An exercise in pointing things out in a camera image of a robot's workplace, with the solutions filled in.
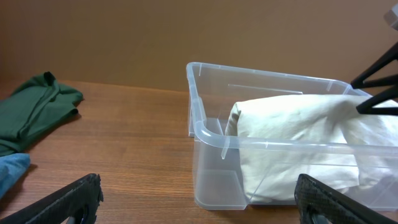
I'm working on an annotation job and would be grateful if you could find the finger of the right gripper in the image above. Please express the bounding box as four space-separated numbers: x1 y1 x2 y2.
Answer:
356 84 398 116
351 43 397 89

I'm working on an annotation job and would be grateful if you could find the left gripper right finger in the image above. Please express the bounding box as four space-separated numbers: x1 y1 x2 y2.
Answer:
294 174 397 224

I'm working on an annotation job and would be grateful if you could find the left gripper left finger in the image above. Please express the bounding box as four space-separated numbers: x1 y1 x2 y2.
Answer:
1 174 103 224

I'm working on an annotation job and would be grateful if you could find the cream cloth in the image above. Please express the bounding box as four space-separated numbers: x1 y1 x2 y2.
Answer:
225 95 397 203

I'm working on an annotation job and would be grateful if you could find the blue denim folded cloth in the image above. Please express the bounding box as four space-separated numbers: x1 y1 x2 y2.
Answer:
0 153 30 198

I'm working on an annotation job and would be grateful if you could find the clear plastic storage bin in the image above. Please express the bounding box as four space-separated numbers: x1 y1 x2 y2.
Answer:
186 62 397 210

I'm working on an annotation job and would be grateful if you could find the green folded garment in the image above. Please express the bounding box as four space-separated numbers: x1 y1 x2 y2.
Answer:
1 72 83 156

